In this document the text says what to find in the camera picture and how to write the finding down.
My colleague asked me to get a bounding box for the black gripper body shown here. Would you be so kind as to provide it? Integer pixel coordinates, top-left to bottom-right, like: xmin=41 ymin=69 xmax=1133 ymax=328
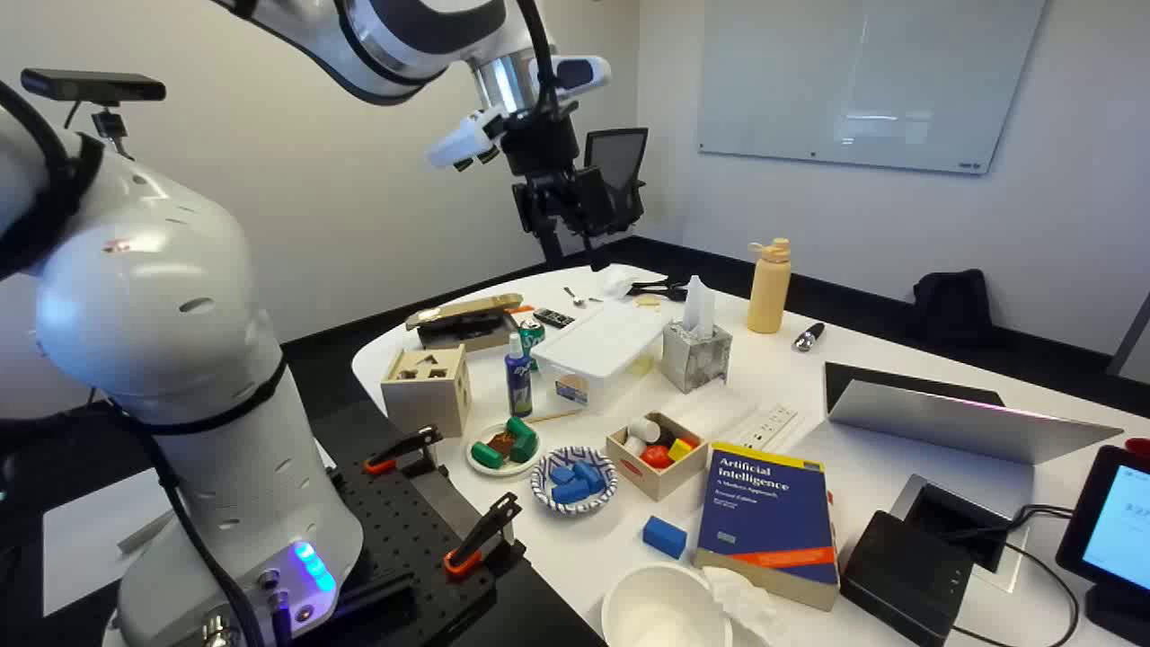
xmin=499 ymin=106 xmax=610 ymax=237

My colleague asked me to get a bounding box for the blue block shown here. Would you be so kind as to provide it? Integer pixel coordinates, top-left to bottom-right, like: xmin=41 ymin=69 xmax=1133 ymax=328
xmin=643 ymin=517 xmax=688 ymax=557

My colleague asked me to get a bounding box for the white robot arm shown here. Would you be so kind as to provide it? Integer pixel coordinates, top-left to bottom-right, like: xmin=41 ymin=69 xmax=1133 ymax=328
xmin=0 ymin=0 xmax=610 ymax=647

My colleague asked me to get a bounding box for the black office chair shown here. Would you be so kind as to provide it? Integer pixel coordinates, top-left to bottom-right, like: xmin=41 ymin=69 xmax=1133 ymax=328
xmin=546 ymin=125 xmax=647 ymax=242

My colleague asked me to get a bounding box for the wooden brush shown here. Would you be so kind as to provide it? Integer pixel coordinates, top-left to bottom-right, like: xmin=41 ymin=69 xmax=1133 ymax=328
xmin=405 ymin=290 xmax=522 ymax=350

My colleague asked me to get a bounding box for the blue spray bottle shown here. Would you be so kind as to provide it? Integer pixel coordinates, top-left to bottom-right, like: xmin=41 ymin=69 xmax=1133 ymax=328
xmin=503 ymin=334 xmax=533 ymax=415

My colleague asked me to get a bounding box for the white plastic container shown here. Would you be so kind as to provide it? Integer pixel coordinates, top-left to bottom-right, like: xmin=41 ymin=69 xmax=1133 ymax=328
xmin=533 ymin=300 xmax=664 ymax=408

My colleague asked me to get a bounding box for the grey tissue box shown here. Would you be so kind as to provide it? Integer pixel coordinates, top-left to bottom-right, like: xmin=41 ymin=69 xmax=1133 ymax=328
xmin=661 ymin=278 xmax=733 ymax=391

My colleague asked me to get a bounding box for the tan water bottle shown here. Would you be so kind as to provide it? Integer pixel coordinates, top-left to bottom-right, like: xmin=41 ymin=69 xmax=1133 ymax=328
xmin=747 ymin=237 xmax=791 ymax=334

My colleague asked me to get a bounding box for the wooden shape sorter box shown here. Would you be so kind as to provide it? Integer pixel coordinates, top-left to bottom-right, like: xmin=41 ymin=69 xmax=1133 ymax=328
xmin=380 ymin=346 xmax=471 ymax=437

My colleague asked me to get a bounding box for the white plate with green toys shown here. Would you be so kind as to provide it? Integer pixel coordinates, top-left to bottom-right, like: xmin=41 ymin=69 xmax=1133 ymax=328
xmin=465 ymin=415 xmax=540 ymax=479

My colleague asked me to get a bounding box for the wooden box of toys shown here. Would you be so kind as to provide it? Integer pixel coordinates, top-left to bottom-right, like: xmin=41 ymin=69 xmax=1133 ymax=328
xmin=604 ymin=412 xmax=708 ymax=501

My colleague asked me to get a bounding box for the blue patterned plate with blocks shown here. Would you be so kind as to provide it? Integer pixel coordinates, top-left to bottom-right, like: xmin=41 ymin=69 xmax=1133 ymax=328
xmin=528 ymin=444 xmax=614 ymax=517

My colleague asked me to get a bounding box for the black orange clamp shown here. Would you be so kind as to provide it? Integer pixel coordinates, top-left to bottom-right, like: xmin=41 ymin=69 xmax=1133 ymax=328
xmin=359 ymin=425 xmax=442 ymax=479
xmin=442 ymin=493 xmax=523 ymax=580

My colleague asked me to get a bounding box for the white remote keypad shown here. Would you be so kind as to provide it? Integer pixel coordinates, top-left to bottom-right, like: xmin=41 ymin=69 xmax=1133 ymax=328
xmin=725 ymin=407 xmax=793 ymax=449

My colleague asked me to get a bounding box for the blue and yellow book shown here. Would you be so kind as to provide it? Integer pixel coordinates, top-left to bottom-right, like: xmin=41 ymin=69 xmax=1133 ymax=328
xmin=694 ymin=443 xmax=840 ymax=611

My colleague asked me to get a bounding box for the black backpack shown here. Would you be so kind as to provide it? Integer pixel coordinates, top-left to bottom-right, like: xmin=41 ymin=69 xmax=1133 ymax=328
xmin=908 ymin=270 xmax=997 ymax=350

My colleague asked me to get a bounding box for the silver laptop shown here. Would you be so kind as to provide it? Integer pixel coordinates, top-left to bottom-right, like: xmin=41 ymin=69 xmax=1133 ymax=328
xmin=791 ymin=377 xmax=1116 ymax=512

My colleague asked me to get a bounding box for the white bowl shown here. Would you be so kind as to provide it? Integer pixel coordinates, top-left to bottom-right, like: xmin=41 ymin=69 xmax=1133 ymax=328
xmin=601 ymin=563 xmax=733 ymax=647

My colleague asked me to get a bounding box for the black power box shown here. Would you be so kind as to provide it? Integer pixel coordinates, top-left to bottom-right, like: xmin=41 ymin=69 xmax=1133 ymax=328
xmin=840 ymin=509 xmax=973 ymax=647

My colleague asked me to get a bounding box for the wall whiteboard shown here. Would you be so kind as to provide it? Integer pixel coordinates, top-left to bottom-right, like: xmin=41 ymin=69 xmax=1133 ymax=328
xmin=697 ymin=0 xmax=1051 ymax=176

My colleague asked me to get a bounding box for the black camera on stand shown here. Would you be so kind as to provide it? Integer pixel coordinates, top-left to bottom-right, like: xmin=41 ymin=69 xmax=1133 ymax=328
xmin=21 ymin=69 xmax=165 ymax=142

